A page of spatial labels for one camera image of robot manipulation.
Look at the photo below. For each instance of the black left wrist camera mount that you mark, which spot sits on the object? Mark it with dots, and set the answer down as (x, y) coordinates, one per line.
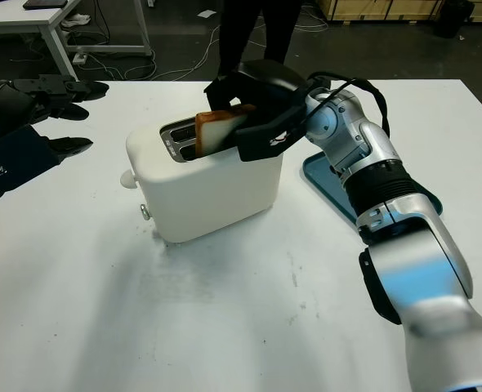
(12, 163)

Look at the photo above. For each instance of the black bin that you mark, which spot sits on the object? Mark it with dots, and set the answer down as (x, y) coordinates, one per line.
(457, 18)

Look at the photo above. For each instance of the dark laptop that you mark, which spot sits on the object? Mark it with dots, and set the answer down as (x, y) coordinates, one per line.
(45, 3)

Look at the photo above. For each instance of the wooden crate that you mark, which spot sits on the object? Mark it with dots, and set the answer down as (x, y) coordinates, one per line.
(388, 9)

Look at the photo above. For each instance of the white paper sheet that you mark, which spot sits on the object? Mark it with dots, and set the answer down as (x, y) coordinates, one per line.
(206, 13)

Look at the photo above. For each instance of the blue plastic tray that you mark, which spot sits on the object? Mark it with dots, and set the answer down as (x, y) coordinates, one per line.
(331, 188)

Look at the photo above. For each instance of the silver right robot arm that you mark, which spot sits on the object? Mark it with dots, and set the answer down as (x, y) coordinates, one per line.
(408, 228)

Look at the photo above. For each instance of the person in black trousers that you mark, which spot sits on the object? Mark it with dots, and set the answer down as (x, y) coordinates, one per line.
(241, 36)

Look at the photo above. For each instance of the toast slice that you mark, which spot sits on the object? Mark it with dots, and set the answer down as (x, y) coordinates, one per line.
(216, 130)

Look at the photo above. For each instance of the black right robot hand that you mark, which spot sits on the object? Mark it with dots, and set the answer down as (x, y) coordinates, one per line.
(269, 90)

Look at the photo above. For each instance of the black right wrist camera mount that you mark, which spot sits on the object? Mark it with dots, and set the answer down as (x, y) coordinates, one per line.
(265, 141)

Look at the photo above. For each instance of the white toaster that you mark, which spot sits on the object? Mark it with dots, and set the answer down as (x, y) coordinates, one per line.
(212, 196)

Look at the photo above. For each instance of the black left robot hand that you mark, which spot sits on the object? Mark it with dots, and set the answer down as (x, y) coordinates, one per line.
(4, 110)

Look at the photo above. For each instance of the white crumpled cloth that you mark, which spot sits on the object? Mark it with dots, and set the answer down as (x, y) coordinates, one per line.
(76, 20)

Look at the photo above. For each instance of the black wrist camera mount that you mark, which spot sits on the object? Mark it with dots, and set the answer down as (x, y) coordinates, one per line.
(265, 141)
(12, 163)

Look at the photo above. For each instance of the white desk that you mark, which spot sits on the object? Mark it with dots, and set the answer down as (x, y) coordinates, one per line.
(20, 20)

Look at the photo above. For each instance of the white power strip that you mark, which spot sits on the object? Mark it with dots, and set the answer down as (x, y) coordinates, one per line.
(79, 58)

